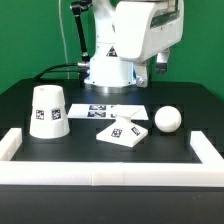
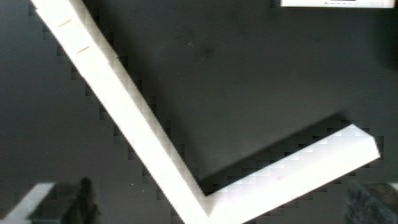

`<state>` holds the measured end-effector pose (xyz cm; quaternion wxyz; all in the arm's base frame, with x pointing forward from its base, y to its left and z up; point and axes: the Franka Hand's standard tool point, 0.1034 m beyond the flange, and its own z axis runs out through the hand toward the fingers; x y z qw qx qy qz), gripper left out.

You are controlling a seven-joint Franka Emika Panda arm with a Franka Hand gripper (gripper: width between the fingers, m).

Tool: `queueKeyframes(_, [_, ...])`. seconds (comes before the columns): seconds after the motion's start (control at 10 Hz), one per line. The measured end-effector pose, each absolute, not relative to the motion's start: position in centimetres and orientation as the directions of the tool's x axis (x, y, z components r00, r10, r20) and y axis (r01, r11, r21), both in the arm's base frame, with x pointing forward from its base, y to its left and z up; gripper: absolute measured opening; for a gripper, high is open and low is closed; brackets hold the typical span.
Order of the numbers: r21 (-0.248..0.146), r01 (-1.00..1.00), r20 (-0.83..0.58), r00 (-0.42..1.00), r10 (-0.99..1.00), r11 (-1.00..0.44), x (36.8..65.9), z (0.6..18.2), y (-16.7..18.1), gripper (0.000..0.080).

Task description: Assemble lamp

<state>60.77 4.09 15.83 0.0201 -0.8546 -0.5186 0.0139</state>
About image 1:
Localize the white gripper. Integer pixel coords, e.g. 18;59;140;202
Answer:
115;0;184;88

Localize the white lamp bulb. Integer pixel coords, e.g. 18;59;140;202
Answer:
155;106;182;133

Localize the white lamp base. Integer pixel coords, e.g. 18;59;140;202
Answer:
96;105;148;147

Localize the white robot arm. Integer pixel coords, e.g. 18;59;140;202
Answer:
84;0;184;93

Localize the white lamp shade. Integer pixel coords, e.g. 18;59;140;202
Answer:
30;85;70;139

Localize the white marker sheet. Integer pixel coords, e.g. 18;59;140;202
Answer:
68;104;148;120

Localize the white U-shaped fence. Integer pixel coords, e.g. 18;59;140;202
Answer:
0;128;224;187

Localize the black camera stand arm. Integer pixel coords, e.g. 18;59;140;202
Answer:
70;0;92;62

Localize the black cable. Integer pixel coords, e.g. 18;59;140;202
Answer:
33;61;91;82

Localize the white hanging cable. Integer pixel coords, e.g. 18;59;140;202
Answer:
58;0;71;80

